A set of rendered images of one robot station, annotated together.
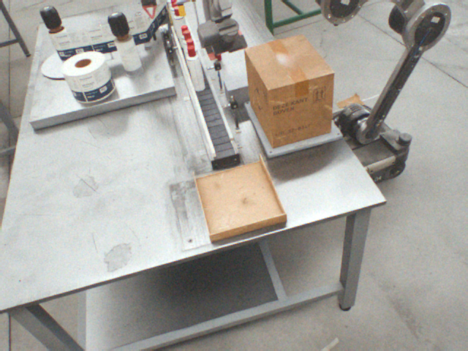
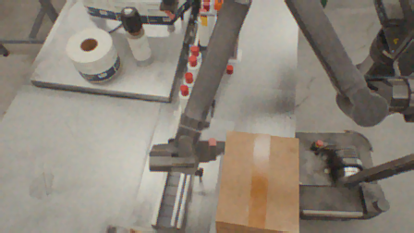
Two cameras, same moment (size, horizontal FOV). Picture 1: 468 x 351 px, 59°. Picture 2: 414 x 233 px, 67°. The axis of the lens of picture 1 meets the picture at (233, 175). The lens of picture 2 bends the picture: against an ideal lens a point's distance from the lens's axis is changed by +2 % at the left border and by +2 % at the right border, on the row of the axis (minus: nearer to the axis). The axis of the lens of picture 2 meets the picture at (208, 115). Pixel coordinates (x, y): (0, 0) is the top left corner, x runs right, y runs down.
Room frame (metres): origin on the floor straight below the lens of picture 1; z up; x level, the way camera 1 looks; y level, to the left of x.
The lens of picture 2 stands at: (1.00, -0.22, 2.06)
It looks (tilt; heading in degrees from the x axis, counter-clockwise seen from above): 61 degrees down; 19
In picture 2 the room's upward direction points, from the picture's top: 3 degrees counter-clockwise
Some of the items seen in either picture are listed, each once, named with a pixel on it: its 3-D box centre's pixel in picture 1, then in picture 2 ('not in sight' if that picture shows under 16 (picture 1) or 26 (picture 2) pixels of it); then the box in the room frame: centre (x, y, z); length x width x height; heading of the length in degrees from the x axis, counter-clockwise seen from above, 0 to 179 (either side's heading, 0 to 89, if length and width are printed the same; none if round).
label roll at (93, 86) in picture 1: (88, 77); (94, 55); (1.75, 0.58, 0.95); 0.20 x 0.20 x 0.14
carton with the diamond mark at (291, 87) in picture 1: (287, 90); (255, 189); (1.33, -0.26, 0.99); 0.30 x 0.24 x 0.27; 8
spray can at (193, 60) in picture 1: (195, 69); (186, 102); (1.60, 0.08, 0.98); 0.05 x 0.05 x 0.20
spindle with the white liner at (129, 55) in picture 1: (125, 44); (137, 37); (1.84, 0.39, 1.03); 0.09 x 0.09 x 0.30
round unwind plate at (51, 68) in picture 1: (71, 61); (97, 15); (2.05, 0.73, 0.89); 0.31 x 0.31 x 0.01
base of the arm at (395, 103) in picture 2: not in sight; (403, 94); (1.49, -0.52, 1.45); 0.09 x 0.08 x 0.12; 14
